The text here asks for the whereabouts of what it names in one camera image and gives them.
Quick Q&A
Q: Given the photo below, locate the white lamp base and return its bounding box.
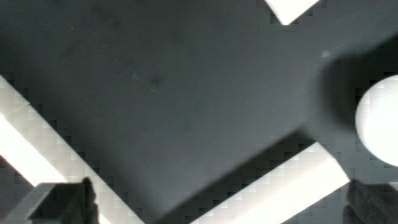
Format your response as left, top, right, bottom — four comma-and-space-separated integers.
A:
265, 0, 320, 25

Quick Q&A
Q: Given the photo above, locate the white front rail bar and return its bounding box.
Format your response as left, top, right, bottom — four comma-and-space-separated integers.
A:
0, 76, 144, 224

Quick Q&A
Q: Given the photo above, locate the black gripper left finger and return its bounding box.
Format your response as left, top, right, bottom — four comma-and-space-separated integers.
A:
0, 178, 100, 224

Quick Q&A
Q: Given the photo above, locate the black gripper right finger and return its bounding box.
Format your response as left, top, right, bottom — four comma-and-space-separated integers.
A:
343, 180, 398, 224

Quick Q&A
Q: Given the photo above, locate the white lamp bulb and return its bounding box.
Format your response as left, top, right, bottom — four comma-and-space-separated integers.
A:
355, 75, 398, 167

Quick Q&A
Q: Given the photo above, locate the white right rail bar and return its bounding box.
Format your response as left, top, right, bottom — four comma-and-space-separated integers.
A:
190, 142, 350, 224

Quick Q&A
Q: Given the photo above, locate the white rail bar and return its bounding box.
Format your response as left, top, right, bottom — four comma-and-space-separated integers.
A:
190, 142, 350, 224
0, 76, 144, 224

